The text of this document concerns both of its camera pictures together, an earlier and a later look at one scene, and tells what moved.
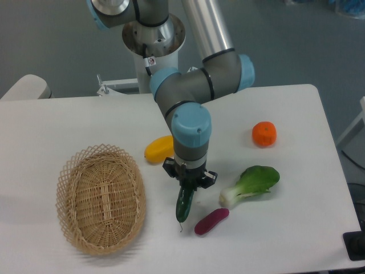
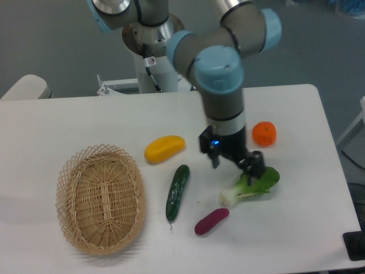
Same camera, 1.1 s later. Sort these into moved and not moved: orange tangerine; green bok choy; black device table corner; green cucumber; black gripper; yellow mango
Moved: green cucumber; black gripper
Not moved: orange tangerine; yellow mango; black device table corner; green bok choy
